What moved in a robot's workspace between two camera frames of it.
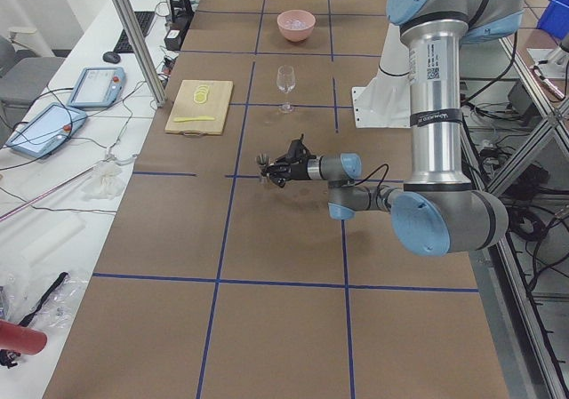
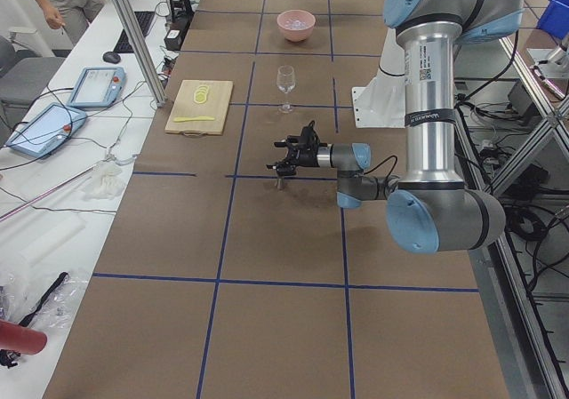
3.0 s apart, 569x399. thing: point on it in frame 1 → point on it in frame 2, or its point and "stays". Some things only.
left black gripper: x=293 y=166 → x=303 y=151
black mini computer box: x=173 y=38 stays
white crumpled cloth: x=106 y=183 stays
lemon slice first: x=200 y=97 stays
